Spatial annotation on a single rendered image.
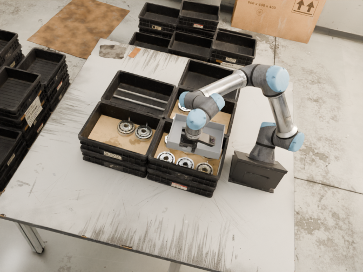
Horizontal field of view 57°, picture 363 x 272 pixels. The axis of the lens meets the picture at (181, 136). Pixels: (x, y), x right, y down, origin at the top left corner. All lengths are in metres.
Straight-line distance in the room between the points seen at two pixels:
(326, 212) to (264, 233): 1.20
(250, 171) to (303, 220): 1.11
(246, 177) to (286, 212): 0.31
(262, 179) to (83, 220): 1.01
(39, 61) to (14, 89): 0.48
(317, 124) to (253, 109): 1.30
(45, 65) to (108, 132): 1.35
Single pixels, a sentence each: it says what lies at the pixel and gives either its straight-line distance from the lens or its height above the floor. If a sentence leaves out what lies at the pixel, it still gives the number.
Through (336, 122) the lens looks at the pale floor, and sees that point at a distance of 3.80.
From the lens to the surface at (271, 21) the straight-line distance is 4.58.
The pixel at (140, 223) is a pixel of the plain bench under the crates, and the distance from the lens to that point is 1.85.
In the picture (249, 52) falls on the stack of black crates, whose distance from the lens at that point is 3.35.
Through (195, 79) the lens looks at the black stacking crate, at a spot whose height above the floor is 0.83.
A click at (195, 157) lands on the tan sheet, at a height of 0.83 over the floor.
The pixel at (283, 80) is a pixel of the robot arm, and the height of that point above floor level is 1.40.
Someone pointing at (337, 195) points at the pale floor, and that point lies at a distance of 3.22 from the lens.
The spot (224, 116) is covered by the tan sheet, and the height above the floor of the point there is 0.83.
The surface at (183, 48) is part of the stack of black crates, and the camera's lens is 3.40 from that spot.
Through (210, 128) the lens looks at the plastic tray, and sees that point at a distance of 1.79.
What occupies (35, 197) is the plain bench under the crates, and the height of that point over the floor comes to 0.70.
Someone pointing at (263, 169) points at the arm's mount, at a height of 0.90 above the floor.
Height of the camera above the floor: 2.39
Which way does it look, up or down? 51 degrees down
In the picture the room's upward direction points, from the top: 11 degrees clockwise
